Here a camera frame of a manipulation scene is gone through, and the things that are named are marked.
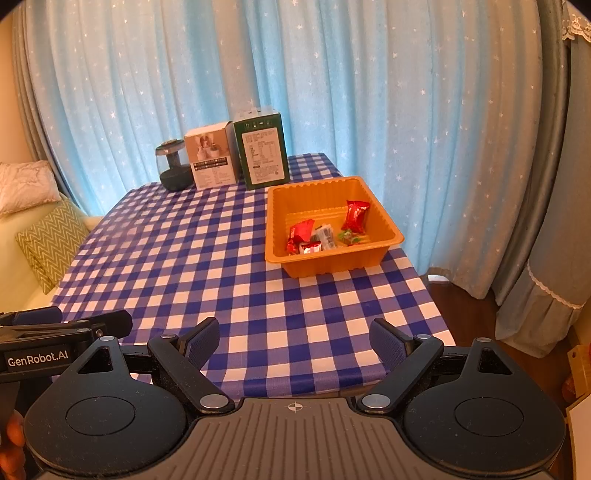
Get blue star curtain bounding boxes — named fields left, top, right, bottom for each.
left=23, top=0, right=543, bottom=301

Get white pillow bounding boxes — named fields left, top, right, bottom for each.
left=0, top=161, right=61, bottom=217

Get person's left hand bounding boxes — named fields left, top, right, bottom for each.
left=7, top=410, right=26, bottom=462

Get blue white checkered tablecloth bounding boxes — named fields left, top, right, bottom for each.
left=48, top=152, right=458, bottom=398

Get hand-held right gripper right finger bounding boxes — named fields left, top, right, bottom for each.
left=356, top=318, right=525, bottom=413

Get clear packet dark contents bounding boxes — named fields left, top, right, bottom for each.
left=311, top=224, right=337, bottom=251

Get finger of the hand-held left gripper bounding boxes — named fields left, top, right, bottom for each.
left=0, top=307, right=63, bottom=328
left=0, top=309, right=134, bottom=344

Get long red snack packet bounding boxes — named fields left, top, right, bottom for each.
left=288, top=220, right=315, bottom=243

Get green cardboard box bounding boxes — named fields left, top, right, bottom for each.
left=232, top=107, right=291, bottom=191

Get red snack packet white print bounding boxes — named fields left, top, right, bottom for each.
left=341, top=200, right=371, bottom=234

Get grey curtain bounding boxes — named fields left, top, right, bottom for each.
left=11, top=14, right=100, bottom=217
left=492, top=0, right=591, bottom=358

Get orange plastic tray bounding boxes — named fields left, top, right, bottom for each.
left=264, top=176, right=405, bottom=279

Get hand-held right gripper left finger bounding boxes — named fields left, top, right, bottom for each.
left=65, top=318, right=235, bottom=414

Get green zigzag pillow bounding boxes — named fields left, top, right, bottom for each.
left=15, top=198, right=89, bottom=295

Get white board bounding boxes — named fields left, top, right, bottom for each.
left=566, top=394, right=591, bottom=462

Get dark green glass humidifier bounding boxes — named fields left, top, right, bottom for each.
left=154, top=139, right=195, bottom=192

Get white cardboard box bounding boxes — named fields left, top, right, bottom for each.
left=184, top=121, right=243, bottom=190

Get light green sofa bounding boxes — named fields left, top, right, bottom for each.
left=0, top=191, right=105, bottom=315

